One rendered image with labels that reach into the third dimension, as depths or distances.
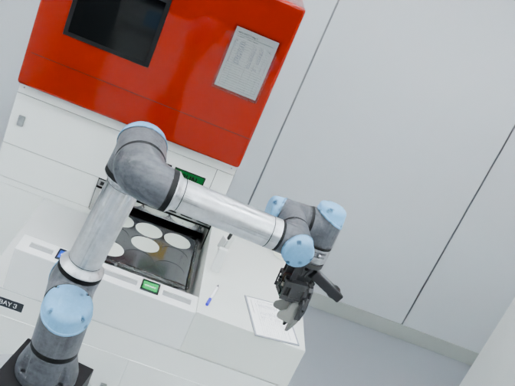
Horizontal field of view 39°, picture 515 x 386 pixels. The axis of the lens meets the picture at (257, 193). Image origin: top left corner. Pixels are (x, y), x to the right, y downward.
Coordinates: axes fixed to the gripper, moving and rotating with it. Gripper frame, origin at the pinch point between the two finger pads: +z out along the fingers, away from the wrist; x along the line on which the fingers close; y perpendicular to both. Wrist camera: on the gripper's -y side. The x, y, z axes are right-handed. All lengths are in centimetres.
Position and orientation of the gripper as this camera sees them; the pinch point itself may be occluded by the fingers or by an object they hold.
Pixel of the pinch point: (289, 323)
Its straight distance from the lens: 195.8
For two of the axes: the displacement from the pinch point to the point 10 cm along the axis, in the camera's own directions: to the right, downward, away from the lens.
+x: 1.7, 4.2, -8.9
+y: -9.2, -2.6, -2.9
